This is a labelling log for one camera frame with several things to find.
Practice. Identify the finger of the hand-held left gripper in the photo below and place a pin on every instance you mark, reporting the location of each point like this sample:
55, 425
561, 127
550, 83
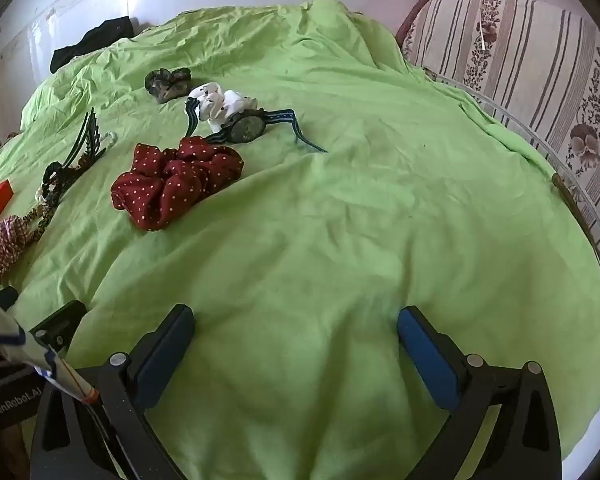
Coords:
2, 297
60, 325

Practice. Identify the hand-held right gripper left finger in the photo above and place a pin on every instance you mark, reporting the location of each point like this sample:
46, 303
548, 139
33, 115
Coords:
162, 355

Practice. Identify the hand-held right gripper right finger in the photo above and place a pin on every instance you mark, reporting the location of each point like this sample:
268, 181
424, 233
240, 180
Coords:
425, 355

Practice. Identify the leopard print scrunchie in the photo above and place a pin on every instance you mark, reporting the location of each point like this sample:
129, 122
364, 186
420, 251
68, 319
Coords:
55, 194

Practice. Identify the red dotted scrunchie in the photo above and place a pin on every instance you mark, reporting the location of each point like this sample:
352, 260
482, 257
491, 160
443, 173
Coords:
175, 182

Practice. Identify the white dotted scrunchie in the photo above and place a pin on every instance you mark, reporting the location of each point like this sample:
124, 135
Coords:
220, 100

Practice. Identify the pink checked scrunchie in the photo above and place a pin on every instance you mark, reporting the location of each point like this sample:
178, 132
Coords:
2, 247

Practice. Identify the green bedsheet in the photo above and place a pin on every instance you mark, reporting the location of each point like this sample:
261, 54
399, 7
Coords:
355, 210

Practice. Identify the black hair claw clip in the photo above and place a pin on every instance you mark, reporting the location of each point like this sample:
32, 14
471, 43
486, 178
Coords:
82, 142

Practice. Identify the round glass table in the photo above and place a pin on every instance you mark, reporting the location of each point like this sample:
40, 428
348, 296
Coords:
586, 220

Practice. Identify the camouflage scrunchie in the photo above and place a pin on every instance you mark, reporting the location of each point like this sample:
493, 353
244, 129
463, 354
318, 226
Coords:
167, 82

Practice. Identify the black cloth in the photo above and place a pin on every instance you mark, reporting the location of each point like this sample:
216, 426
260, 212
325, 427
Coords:
90, 42

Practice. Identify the striped floral sofa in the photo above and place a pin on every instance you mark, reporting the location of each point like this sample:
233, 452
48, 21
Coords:
530, 60

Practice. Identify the white stick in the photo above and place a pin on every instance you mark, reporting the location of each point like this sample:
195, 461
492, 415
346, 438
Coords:
481, 37

